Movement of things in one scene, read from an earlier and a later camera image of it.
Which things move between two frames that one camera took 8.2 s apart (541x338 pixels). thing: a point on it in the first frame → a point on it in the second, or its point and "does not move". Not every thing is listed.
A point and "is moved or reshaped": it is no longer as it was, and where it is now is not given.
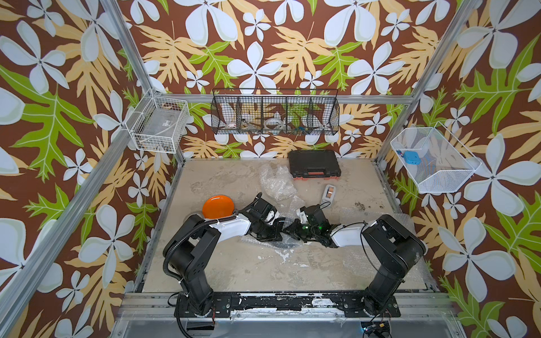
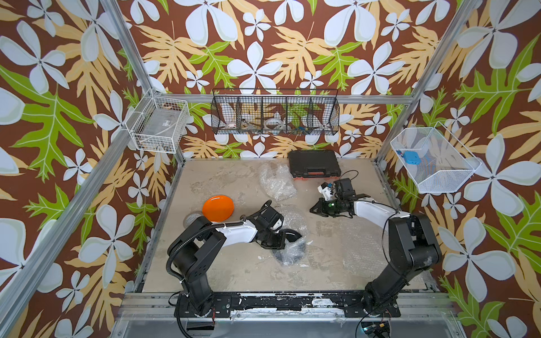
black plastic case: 313,165 does not move
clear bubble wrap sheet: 277,182 does not move
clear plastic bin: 444,163 does not move
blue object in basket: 412,158 does not move
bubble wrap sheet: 288,216 is moved or reshaped
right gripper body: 302,231 → 329,208
